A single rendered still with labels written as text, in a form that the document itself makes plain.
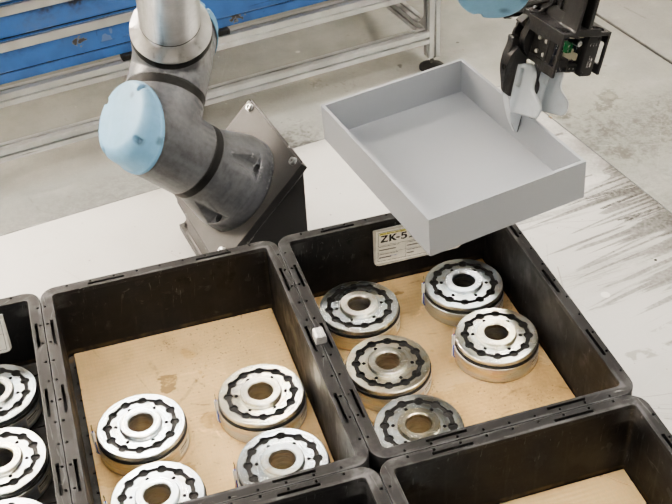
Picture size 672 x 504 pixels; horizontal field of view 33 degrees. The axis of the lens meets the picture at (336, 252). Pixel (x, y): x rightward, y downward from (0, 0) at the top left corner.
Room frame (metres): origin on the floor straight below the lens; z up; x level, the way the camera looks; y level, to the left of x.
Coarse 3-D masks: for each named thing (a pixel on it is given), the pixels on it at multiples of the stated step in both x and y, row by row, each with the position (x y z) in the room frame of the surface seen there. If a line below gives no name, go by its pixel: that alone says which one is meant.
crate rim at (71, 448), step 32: (192, 256) 1.14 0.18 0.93; (224, 256) 1.13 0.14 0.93; (64, 288) 1.09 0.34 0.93; (96, 288) 1.09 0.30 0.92; (288, 288) 1.08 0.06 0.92; (320, 352) 0.95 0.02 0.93; (64, 384) 0.92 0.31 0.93; (64, 416) 0.87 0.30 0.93; (352, 416) 0.84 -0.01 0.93; (64, 448) 0.82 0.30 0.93; (352, 448) 0.80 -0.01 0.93; (288, 480) 0.76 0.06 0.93
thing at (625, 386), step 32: (352, 224) 1.19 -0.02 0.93; (288, 256) 1.13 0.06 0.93; (320, 320) 1.00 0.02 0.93; (576, 320) 0.98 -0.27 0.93; (608, 352) 0.92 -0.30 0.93; (352, 384) 0.89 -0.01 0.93; (512, 416) 0.83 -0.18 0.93; (544, 416) 0.83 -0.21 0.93; (384, 448) 0.80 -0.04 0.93; (416, 448) 0.79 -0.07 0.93
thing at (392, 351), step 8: (376, 352) 1.01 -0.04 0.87; (384, 352) 1.01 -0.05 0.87; (392, 352) 1.01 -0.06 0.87; (400, 352) 1.01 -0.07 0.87; (368, 360) 1.00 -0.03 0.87; (376, 360) 1.00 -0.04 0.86; (400, 360) 0.99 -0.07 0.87; (376, 368) 0.98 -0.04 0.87; (392, 368) 0.98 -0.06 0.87; (400, 368) 0.98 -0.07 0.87; (384, 376) 0.97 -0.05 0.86; (392, 376) 0.97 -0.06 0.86
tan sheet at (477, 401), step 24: (408, 288) 1.17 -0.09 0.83; (408, 312) 1.12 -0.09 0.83; (408, 336) 1.07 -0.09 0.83; (432, 336) 1.07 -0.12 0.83; (432, 360) 1.03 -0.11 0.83; (432, 384) 0.99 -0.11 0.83; (456, 384) 0.98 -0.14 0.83; (480, 384) 0.98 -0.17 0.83; (504, 384) 0.98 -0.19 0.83; (528, 384) 0.98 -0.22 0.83; (552, 384) 0.97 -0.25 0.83; (456, 408) 0.94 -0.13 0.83; (480, 408) 0.94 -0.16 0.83; (504, 408) 0.94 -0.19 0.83; (528, 408) 0.94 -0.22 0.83
